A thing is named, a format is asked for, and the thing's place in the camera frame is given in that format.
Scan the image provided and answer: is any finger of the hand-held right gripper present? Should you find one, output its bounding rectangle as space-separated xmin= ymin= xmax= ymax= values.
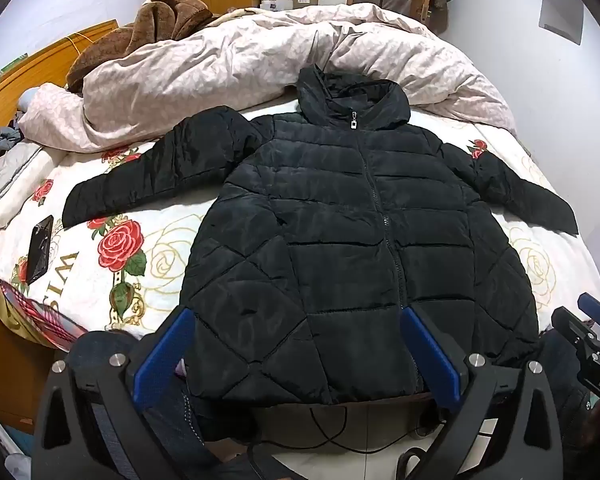
xmin=578 ymin=292 xmax=600 ymax=333
xmin=551 ymin=306 xmax=600 ymax=361

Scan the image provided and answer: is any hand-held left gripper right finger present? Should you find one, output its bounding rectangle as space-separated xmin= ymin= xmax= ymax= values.
xmin=401 ymin=305 xmax=566 ymax=480

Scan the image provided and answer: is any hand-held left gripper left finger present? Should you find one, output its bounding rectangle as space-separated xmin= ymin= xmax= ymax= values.
xmin=30 ymin=307 xmax=231 ymax=480

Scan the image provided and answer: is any black puffer jacket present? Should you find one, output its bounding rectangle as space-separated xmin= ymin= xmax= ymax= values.
xmin=61 ymin=66 xmax=580 ymax=405

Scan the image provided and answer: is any rose print bedsheet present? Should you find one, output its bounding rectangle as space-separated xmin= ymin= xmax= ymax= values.
xmin=0 ymin=102 xmax=600 ymax=348

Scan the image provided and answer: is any black smartphone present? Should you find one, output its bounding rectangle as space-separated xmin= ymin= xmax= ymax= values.
xmin=24 ymin=215 xmax=55 ymax=285

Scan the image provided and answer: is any grey white pillow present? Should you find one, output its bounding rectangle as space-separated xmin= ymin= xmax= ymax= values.
xmin=0 ymin=142 xmax=61 ymax=228

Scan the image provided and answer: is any blue grey cloth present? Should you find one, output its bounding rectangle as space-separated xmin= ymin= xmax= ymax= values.
xmin=0 ymin=124 xmax=27 ymax=157

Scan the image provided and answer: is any beige crumpled duvet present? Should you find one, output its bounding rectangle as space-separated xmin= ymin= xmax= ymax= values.
xmin=17 ymin=2 xmax=516 ymax=153

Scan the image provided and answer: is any wooden headboard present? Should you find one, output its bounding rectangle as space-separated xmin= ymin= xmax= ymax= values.
xmin=0 ymin=19 xmax=120 ymax=171

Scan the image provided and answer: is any brown fleece blanket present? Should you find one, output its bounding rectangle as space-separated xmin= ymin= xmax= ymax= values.
xmin=66 ymin=0 xmax=216 ymax=95

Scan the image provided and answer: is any black cable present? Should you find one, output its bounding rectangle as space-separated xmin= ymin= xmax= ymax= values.
xmin=247 ymin=404 xmax=433 ymax=461

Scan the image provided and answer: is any wooden bed frame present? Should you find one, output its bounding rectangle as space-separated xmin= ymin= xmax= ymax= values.
xmin=0 ymin=290 xmax=63 ymax=433

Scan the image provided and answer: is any grey wall panel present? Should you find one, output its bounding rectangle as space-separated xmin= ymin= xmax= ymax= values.
xmin=537 ymin=0 xmax=587 ymax=46

